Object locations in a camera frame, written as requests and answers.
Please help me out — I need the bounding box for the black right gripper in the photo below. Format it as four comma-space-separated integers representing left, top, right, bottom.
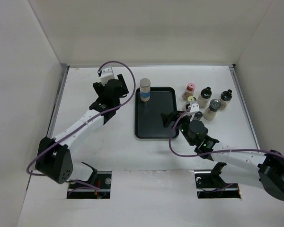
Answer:
160, 110, 195, 147

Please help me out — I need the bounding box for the tall jar silver lid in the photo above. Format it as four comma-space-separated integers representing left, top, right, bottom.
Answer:
139, 78, 151, 103

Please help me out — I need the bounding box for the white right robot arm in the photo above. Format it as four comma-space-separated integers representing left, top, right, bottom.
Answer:
160, 111, 284, 201

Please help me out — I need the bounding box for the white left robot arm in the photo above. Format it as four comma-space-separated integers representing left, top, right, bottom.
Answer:
35, 74, 129, 189

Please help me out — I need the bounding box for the small dark spice bottle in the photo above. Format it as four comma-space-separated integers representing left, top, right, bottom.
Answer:
193, 111, 203, 121

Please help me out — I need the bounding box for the yellow cap spice bottle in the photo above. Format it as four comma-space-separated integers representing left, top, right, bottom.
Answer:
184, 96, 197, 110

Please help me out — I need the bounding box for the black rectangular tray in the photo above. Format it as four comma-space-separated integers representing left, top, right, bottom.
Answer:
134, 87, 179, 139

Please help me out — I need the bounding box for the pink cap spice bottle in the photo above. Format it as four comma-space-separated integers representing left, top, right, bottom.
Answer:
182, 83, 195, 100

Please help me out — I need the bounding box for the black pump bottle left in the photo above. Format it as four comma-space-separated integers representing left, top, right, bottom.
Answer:
197, 87, 212, 108

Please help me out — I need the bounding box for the black pump bottle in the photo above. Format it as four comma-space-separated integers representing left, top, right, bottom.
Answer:
197, 87, 212, 108
219, 89, 232, 110

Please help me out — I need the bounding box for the black pump bottle right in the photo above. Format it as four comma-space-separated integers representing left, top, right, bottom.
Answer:
219, 89, 232, 110

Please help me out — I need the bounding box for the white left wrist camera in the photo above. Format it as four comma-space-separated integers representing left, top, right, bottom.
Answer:
98, 66, 115, 86

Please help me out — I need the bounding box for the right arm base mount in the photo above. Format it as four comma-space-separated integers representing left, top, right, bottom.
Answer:
194, 163, 241, 199

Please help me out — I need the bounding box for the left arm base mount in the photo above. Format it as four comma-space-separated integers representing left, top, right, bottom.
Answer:
67, 162, 112, 200

